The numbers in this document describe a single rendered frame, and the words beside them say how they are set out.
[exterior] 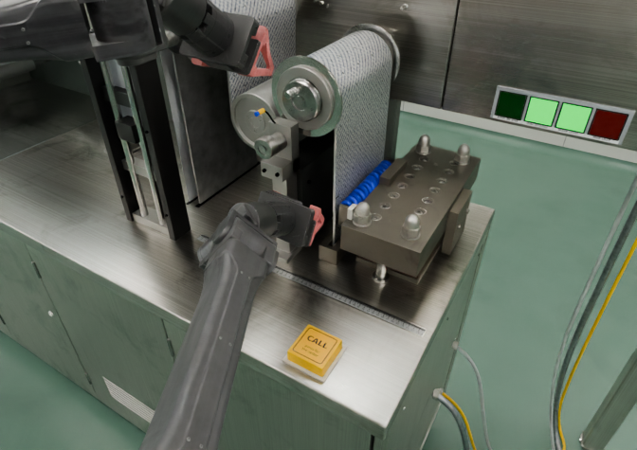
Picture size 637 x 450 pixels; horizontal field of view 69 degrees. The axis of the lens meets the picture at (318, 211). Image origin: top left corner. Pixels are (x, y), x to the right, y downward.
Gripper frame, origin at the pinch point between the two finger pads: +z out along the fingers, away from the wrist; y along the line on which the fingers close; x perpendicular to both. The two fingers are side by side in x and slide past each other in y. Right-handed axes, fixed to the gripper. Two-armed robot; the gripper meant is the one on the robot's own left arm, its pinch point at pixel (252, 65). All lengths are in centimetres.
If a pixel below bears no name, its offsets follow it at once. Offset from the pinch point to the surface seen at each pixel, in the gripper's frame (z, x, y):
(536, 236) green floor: 221, 10, 41
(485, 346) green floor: 154, -46, 38
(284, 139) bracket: 17.9, -6.6, -1.8
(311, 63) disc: 12.4, 6.4, 1.6
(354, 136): 28.4, -0.8, 6.4
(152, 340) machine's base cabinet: 32, -58, -26
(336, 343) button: 21.5, -37.1, 19.2
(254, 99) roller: 18.5, -0.6, -11.6
